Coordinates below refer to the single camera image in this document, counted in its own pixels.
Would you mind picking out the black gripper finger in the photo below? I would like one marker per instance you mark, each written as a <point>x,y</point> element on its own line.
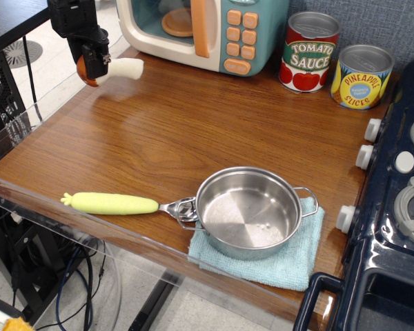
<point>96,58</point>

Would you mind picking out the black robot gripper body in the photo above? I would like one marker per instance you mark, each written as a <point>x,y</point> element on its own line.
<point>76,21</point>

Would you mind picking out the plush brown white mushroom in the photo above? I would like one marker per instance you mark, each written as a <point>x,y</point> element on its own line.
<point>123,67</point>

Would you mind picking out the black side table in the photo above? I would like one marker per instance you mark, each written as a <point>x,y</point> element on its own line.
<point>18,18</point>

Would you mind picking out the toy microwave teal cream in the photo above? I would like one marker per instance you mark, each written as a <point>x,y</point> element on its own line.
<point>233,37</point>

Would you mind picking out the tomato sauce can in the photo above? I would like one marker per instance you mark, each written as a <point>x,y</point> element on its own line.
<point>311,41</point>

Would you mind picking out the stainless steel pot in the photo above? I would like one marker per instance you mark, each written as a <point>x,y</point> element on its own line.
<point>244,212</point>

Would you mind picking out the pineapple slices can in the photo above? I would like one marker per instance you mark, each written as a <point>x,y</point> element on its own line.
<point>361,76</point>

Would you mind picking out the white stove knob middle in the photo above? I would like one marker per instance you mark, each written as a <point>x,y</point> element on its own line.
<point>364,156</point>

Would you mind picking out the white stove knob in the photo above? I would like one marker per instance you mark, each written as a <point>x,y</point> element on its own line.
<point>372,130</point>
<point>364,156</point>
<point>345,218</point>

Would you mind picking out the white stove knob upper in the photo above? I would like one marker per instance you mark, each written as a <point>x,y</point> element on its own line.
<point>372,130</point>

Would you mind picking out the light blue cloth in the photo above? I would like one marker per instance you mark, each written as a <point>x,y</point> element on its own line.
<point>290,268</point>

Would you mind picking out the white stove knob lower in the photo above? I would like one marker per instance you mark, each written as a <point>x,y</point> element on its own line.
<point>345,218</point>

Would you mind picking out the dark blue toy stove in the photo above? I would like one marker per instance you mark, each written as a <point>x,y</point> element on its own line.
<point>376,289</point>

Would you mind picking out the spoon with yellow handle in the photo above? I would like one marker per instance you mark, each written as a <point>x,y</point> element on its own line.
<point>123,204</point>

